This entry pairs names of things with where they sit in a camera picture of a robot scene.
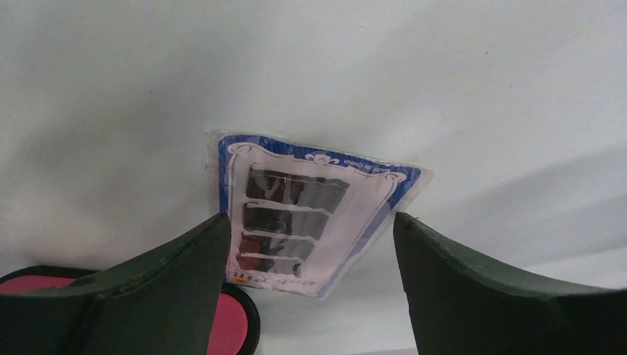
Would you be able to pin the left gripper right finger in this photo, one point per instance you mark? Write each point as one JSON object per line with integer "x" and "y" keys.
{"x": 464, "y": 302}

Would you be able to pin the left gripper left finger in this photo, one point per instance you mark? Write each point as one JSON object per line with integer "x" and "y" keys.
{"x": 160, "y": 302}

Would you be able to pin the black pink drawer organizer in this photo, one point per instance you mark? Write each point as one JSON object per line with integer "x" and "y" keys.
{"x": 236, "y": 325}

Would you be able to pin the bob pin card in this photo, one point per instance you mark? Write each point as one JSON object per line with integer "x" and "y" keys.
{"x": 301, "y": 216}

